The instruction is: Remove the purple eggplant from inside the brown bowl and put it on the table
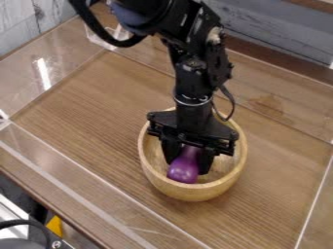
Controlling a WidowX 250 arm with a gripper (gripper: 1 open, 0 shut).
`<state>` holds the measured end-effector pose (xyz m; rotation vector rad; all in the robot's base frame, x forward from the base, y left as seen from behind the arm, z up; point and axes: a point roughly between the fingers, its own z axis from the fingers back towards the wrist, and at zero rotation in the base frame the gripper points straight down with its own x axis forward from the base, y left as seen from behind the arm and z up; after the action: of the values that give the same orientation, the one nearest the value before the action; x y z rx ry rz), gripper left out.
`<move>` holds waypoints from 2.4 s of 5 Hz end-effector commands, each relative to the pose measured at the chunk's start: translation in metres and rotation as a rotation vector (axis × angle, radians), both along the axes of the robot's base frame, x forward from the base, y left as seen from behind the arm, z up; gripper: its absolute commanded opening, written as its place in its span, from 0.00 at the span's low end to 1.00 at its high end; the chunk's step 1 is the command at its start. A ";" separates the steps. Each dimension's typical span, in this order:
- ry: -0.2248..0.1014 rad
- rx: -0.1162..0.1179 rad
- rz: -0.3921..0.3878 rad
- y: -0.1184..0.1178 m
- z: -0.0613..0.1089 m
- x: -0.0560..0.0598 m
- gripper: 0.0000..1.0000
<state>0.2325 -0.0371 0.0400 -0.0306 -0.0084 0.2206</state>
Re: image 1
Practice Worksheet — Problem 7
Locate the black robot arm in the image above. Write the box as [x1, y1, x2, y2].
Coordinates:
[69, 0, 239, 175]

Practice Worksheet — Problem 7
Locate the clear acrylic tray wall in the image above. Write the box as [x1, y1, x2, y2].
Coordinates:
[0, 118, 210, 249]

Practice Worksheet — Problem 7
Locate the purple toy eggplant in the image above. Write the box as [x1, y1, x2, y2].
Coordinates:
[166, 146, 201, 184]

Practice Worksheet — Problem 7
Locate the black cable lower left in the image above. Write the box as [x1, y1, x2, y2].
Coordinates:
[0, 219, 47, 249]

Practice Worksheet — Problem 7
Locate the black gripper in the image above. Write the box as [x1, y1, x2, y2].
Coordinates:
[147, 97, 239, 175]

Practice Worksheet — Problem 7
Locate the brown wooden bowl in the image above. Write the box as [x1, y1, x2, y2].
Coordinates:
[138, 112, 249, 202]

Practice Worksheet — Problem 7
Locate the yellow tag under table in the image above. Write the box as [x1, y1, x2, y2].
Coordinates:
[47, 216, 64, 237]

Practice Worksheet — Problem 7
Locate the clear acrylic corner bracket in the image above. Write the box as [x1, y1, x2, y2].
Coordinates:
[84, 24, 134, 51]

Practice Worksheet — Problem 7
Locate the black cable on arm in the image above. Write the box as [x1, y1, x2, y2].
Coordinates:
[210, 85, 237, 123]

